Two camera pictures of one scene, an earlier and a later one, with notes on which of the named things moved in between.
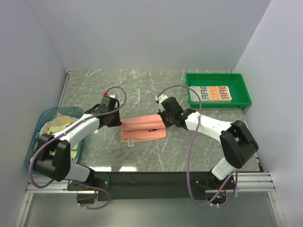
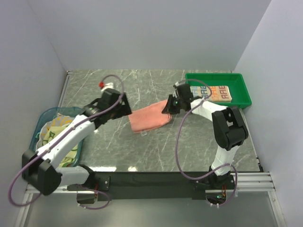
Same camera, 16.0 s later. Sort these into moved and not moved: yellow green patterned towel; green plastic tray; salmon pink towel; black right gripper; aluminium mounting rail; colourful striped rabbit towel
Moved: black right gripper; salmon pink towel
Not moved: yellow green patterned towel; colourful striped rabbit towel; aluminium mounting rail; green plastic tray
